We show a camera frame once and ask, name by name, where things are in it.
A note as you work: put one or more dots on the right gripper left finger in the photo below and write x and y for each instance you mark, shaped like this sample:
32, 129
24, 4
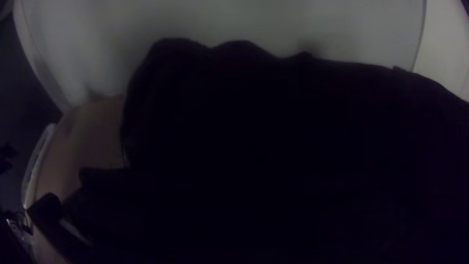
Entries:
128, 220

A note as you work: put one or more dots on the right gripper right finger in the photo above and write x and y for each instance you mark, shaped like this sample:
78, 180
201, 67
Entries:
315, 227

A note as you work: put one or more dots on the black t-shirt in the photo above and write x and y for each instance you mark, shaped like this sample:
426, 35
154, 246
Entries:
293, 102

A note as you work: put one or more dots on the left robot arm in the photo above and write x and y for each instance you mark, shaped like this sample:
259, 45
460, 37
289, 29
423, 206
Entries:
45, 209

